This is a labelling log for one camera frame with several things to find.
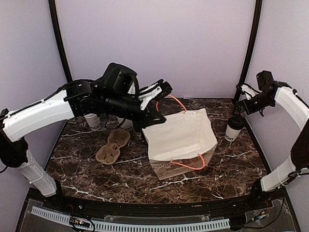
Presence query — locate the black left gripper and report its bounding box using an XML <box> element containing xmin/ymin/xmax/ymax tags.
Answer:
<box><xmin>101</xmin><ymin>91</ymin><xmax>167</xmax><ymax>132</ymax></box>

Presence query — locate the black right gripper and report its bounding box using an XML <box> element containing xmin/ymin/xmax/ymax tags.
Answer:
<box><xmin>233</xmin><ymin>92</ymin><xmax>274</xmax><ymax>118</ymax></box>

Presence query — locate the white paper coffee cup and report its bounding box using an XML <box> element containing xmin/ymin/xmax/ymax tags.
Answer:
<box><xmin>225</xmin><ymin>125</ymin><xmax>241</xmax><ymax>142</ymax></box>

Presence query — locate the white paper takeout bag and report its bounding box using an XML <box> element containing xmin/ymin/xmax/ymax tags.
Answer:
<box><xmin>142</xmin><ymin>105</ymin><xmax>218</xmax><ymax>180</ymax></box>

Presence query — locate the brown cardboard cup carrier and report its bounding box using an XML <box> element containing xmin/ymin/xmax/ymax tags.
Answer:
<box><xmin>96</xmin><ymin>130</ymin><xmax>131</xmax><ymax>165</ymax></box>

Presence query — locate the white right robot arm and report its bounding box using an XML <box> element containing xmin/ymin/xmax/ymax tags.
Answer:
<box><xmin>236</xmin><ymin>80</ymin><xmax>309</xmax><ymax>210</ymax></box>

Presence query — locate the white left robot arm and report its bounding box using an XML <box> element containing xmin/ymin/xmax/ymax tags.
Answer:
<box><xmin>0</xmin><ymin>77</ymin><xmax>172</xmax><ymax>211</ymax></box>

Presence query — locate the white cup holding straws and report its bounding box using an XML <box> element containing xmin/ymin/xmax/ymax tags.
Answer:
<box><xmin>117</xmin><ymin>117</ymin><xmax>133</xmax><ymax>131</ymax></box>

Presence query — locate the stack of white paper cups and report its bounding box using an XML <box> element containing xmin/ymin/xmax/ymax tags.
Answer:
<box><xmin>84</xmin><ymin>114</ymin><xmax>101</xmax><ymax>131</ymax></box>

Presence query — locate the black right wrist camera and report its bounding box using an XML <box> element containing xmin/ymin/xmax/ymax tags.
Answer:
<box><xmin>256</xmin><ymin>71</ymin><xmax>273</xmax><ymax>91</ymax></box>

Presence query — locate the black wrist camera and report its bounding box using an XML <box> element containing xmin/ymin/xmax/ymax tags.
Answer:
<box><xmin>256</xmin><ymin>71</ymin><xmax>273</xmax><ymax>91</ymax></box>
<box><xmin>102</xmin><ymin>63</ymin><xmax>137</xmax><ymax>93</ymax></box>

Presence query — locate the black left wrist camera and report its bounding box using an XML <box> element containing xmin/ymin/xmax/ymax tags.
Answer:
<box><xmin>102</xmin><ymin>63</ymin><xmax>137</xmax><ymax>93</ymax></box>

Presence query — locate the black right frame post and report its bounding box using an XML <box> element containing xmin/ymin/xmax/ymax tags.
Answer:
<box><xmin>233</xmin><ymin>0</ymin><xmax>263</xmax><ymax>101</ymax></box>

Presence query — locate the black frame post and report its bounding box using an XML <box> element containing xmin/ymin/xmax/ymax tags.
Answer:
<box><xmin>233</xmin><ymin>0</ymin><xmax>263</xmax><ymax>101</ymax></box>
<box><xmin>48</xmin><ymin>0</ymin><xmax>73</xmax><ymax>83</ymax></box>

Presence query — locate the white slotted cable duct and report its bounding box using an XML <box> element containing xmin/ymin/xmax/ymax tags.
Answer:
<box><xmin>31</xmin><ymin>206</ymin><xmax>230</xmax><ymax>232</ymax></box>

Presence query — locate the black table front rail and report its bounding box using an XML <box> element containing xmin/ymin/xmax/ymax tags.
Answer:
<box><xmin>26</xmin><ymin>187</ymin><xmax>285</xmax><ymax>219</ymax></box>

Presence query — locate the black left frame post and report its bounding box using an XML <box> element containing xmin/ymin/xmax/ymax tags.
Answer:
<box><xmin>48</xmin><ymin>0</ymin><xmax>73</xmax><ymax>83</ymax></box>

